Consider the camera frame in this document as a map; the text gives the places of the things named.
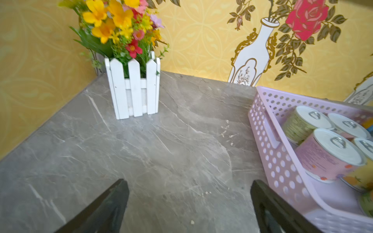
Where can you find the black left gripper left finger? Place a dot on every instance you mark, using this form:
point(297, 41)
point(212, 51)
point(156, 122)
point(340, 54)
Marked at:
point(104, 215)

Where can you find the blue mixed congee can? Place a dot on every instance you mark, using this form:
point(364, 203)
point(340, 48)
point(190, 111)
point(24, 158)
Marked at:
point(368, 125)

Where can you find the artificial flowers white fence pot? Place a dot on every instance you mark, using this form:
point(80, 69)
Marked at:
point(121, 36)

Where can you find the pink can with pull tab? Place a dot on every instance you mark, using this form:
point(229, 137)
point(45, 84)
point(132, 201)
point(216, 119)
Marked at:
point(327, 156)

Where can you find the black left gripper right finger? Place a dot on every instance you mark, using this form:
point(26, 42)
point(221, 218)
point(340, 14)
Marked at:
point(274, 214)

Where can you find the green label can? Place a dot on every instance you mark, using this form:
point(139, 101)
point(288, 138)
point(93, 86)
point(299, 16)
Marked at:
point(301, 123)

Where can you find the yellow can white lid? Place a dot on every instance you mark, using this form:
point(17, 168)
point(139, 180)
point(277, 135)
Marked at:
point(365, 201)

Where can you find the purple perforated plastic basket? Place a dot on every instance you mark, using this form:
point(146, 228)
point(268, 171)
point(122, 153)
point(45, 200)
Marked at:
point(332, 208)

